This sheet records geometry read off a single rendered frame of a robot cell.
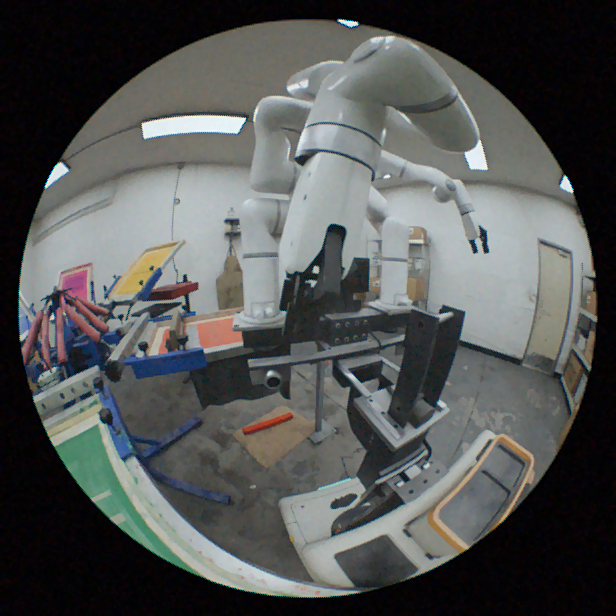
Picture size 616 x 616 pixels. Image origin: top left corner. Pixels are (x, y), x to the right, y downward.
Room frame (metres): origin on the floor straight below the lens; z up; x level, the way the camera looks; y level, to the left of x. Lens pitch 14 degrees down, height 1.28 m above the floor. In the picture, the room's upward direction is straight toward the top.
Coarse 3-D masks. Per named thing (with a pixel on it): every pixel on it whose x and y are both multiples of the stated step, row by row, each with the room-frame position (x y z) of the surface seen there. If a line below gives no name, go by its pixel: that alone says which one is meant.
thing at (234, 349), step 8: (208, 312) 1.04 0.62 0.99; (216, 312) 1.04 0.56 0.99; (224, 312) 1.07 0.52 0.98; (232, 312) 1.10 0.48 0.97; (168, 320) 0.86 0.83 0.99; (184, 320) 0.92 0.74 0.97; (192, 320) 0.95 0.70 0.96; (200, 320) 0.98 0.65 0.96; (152, 328) 0.71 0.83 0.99; (152, 336) 0.63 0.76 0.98; (232, 344) 0.61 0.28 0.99; (240, 344) 0.61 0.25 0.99; (208, 352) 0.53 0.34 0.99; (216, 352) 0.55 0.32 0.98; (224, 352) 0.56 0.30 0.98; (232, 352) 0.58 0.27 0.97; (240, 352) 0.60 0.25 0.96; (248, 352) 0.62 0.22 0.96; (208, 360) 0.53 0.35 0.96
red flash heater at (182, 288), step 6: (180, 282) 1.91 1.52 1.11; (186, 282) 1.92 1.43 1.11; (192, 282) 1.89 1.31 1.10; (198, 282) 1.90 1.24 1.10; (156, 288) 1.56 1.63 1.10; (162, 288) 1.51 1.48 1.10; (168, 288) 1.46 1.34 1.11; (174, 288) 1.44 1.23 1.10; (180, 288) 1.50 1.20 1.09; (186, 288) 1.62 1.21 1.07; (192, 288) 1.75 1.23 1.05; (168, 294) 1.33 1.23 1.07; (174, 294) 1.38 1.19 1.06; (180, 294) 1.49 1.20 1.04; (150, 300) 1.31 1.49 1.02; (156, 300) 1.32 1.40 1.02; (162, 300) 1.33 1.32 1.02
